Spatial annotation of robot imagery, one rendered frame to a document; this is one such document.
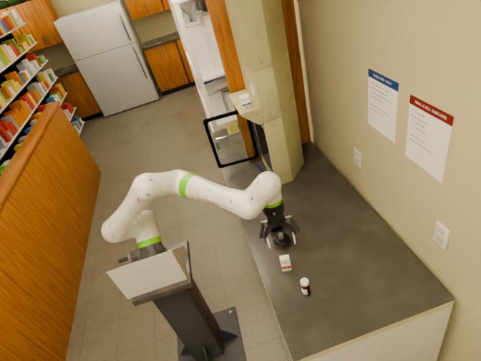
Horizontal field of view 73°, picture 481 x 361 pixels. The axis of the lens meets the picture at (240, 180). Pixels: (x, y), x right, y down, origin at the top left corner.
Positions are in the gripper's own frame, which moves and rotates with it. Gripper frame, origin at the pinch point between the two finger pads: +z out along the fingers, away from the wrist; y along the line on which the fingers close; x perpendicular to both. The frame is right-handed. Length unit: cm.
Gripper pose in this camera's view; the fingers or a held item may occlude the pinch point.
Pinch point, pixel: (281, 241)
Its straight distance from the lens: 154.9
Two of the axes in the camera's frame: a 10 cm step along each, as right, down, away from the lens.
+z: 2.3, 7.7, 5.9
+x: 0.3, 6.1, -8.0
